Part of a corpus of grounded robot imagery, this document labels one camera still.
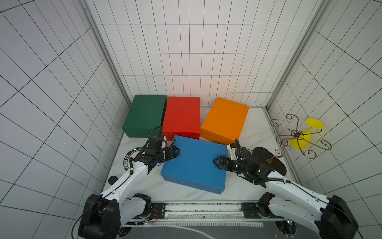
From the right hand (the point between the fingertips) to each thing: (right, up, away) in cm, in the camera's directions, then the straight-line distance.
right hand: (217, 159), depth 81 cm
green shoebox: (-47, +27, +22) cm, 58 cm away
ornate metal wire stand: (+35, +15, -16) cm, 42 cm away
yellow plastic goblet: (+35, +12, -17) cm, 41 cm away
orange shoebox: (+8, +21, +17) cm, 28 cm away
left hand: (-25, +2, +3) cm, 25 cm away
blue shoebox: (-13, -2, -5) cm, 14 cm away
